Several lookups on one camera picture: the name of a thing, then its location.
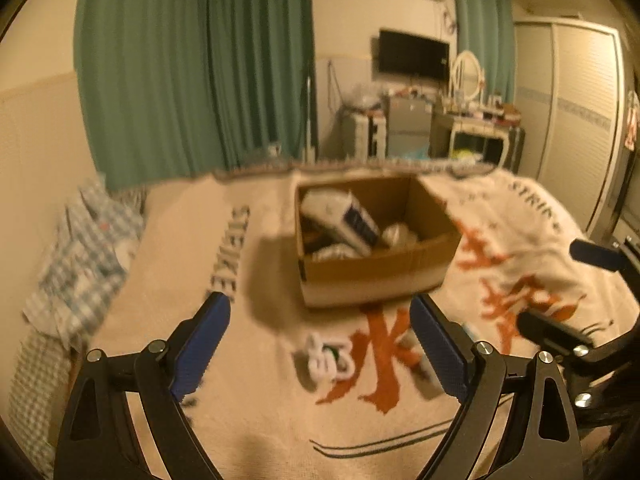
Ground black wall television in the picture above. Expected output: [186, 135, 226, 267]
[378, 29, 451, 82]

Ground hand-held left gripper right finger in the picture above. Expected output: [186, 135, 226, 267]
[409, 292, 585, 480]

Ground white storage shelf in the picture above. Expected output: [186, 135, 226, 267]
[349, 110, 389, 161]

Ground rolled socks in box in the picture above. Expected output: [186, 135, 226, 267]
[382, 222, 422, 249]

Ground white socks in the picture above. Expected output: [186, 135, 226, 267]
[296, 332, 357, 392]

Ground brown cardboard box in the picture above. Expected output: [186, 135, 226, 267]
[294, 174, 462, 309]

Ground white standing pole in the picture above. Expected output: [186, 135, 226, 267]
[304, 74, 320, 162]

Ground white oval mirror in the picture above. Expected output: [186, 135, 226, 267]
[451, 50, 486, 102]

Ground clear plastic bag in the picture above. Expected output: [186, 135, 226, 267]
[349, 82, 382, 112]

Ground grey small fridge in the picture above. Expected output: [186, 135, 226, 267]
[384, 95, 434, 159]

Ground blue plaid cloth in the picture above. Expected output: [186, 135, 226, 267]
[22, 174, 147, 352]

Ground narrow green curtain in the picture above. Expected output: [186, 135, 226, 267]
[451, 0, 516, 107]

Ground white blue sock bundle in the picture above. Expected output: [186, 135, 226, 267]
[301, 189, 382, 257]

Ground white sliding wardrobe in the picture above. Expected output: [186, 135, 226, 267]
[514, 16, 627, 233]

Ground wide green curtain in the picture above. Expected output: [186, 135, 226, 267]
[74, 0, 317, 192]

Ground white dressing table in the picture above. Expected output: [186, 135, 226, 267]
[432, 104, 512, 167]

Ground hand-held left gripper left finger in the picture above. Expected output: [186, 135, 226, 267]
[54, 291, 232, 480]

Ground checkered bed sheet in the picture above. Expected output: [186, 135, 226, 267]
[9, 332, 81, 478]

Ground beige printed blanket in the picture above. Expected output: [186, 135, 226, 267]
[92, 162, 608, 480]

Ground white soft pack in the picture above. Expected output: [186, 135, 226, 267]
[311, 243, 362, 262]

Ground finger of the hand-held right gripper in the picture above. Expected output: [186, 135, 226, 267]
[570, 237, 640, 276]
[516, 310, 640, 409]

